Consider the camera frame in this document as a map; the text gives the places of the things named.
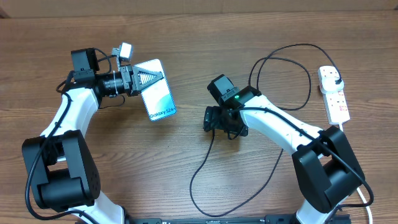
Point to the white charger plug adapter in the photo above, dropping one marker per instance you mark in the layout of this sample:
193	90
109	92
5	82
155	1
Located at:
329	85

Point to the Samsung Galaxy smartphone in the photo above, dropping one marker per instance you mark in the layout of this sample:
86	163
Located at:
157	98

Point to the white power strip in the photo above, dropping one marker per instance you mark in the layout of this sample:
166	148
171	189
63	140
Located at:
335	103

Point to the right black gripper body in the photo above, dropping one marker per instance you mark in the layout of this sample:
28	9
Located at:
219	121

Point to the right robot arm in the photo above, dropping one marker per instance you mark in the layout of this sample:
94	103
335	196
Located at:
326	167

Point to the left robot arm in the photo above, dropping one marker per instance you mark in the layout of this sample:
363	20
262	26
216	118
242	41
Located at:
62	175

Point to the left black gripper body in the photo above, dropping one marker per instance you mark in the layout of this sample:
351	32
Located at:
126	80

